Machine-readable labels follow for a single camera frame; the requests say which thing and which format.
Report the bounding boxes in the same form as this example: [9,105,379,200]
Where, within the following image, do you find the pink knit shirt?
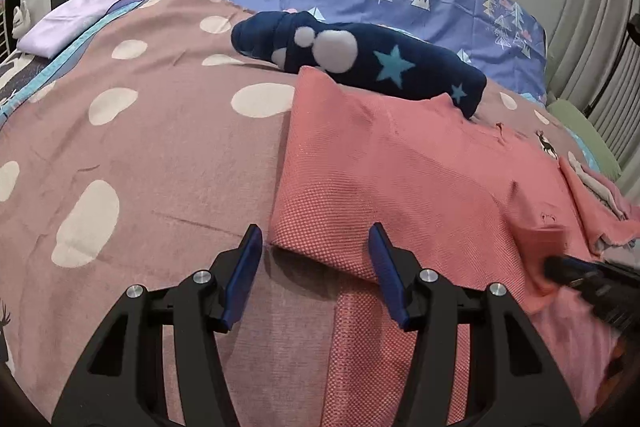
[269,67,639,426]

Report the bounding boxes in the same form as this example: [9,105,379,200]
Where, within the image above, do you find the folded clothes stack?
[560,153,639,269]

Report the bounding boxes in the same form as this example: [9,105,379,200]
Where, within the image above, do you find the green pillow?
[547,98,622,182]

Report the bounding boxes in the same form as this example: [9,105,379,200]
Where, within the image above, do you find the mauve polka-dot blanket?
[1,0,578,426]

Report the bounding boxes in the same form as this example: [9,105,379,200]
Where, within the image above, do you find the grey curtain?
[547,0,639,202]

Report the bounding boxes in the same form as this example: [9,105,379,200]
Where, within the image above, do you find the navy star-patterned garment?
[231,11,487,118]

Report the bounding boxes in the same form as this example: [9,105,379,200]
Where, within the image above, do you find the lavender folded cloth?
[17,0,141,60]

